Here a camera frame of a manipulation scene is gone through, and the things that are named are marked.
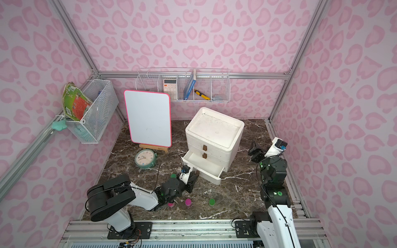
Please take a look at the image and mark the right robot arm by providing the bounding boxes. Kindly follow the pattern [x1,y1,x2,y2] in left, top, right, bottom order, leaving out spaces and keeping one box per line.
[248,137,301,248]

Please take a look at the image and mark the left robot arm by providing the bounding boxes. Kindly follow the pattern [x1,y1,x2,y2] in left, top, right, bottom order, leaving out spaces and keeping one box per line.
[85,165,200,233]

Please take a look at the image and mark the magenta paint can right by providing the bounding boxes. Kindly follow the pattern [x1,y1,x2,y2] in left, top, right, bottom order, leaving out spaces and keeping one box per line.
[185,199,192,207]

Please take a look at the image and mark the white three-drawer cabinet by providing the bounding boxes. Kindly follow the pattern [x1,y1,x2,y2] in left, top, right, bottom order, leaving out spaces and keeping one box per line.
[185,107,245,172]

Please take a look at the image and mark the wooden whiteboard stand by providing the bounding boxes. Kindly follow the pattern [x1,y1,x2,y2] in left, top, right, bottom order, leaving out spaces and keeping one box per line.
[139,144,169,153]

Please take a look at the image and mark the green alarm clock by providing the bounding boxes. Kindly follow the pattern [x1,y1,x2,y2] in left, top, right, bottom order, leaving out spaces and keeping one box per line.
[134,149,158,169]

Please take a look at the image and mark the pink-framed whiteboard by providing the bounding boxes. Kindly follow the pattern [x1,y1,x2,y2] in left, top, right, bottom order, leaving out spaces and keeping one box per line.
[124,90,172,148]

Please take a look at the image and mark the yellow utility knife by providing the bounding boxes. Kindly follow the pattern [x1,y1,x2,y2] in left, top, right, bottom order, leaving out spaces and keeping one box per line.
[194,90,211,100]

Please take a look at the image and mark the blue book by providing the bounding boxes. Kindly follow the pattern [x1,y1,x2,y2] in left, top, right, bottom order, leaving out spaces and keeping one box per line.
[183,69,196,100]

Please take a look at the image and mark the white calculator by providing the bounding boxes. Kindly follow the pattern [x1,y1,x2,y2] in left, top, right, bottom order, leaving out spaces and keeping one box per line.
[163,79,178,100]

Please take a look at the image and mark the white mesh side basket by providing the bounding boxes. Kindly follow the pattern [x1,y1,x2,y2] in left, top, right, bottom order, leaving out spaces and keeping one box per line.
[66,79,119,144]

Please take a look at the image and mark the green red snack bag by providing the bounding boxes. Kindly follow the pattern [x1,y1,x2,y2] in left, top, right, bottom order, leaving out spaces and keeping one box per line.
[62,82,93,121]

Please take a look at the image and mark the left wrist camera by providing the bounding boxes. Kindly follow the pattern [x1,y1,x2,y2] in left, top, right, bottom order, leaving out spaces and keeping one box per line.
[179,165,191,185]

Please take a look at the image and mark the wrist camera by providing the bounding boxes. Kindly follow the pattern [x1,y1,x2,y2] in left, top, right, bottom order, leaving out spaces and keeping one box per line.
[179,165,191,185]
[265,137,287,158]

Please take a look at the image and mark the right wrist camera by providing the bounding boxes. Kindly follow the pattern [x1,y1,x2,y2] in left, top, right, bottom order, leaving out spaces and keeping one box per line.
[265,137,287,158]

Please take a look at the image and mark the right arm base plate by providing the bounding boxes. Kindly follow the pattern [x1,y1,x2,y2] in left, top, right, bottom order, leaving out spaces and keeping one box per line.
[233,220,259,238]

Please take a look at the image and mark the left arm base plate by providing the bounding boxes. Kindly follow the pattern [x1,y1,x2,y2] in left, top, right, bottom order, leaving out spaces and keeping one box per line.
[107,222,153,240]

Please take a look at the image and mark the white wire wall basket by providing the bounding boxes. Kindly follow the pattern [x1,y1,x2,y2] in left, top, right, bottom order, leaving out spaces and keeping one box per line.
[135,67,231,102]

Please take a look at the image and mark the green wall hook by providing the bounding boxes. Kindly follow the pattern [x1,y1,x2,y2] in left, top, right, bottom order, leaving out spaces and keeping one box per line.
[51,119,67,132]

